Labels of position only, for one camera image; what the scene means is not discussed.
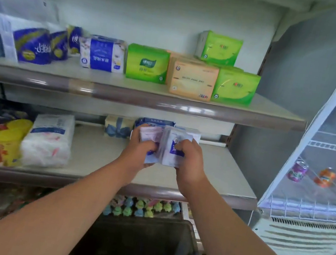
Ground person's right forearm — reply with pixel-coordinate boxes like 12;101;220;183
167;173;336;255

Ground purple drink can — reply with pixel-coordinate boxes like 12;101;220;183
286;158;310;185

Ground orange drink can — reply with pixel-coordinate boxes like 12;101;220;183
312;165;336;190

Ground person's left hand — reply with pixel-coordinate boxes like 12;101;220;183
115;120;162;176

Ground person's right hand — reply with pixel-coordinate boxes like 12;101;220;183
166;135;215;199

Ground tissue box with blue ribbon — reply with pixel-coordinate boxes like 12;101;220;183
102;114;136;141

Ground white purple tissue packet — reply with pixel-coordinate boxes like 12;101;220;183
134;124;165;167

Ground white glass door cooler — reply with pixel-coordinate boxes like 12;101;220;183
247;0;336;255

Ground orange tissue pack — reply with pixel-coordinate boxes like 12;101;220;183
167;56;220;103
165;50;202;64

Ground row of colourful small toys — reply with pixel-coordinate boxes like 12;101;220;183
102;189;184;229

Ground grey metal shelf unit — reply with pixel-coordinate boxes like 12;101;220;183
0;0;329;255

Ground blue white tissue pack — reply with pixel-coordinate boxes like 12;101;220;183
76;32;129;75

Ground green leaf print tissue pack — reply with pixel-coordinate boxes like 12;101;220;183
194;29;245;69
211;65;262;109

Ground blue wet wipes packet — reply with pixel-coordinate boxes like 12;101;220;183
133;114;177;138

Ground person's left forearm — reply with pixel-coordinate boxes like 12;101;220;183
0;135;147;255

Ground blue yellow toilet roll pack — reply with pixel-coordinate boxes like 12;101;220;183
63;24;86;56
0;13;59;68
41;26;73;63

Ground white blue tissue packet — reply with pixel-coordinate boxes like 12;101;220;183
156;125;195;171

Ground white cotton pad pack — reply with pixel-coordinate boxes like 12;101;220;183
17;107;78;174

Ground black plastic bin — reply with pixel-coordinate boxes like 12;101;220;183
63;201;224;255

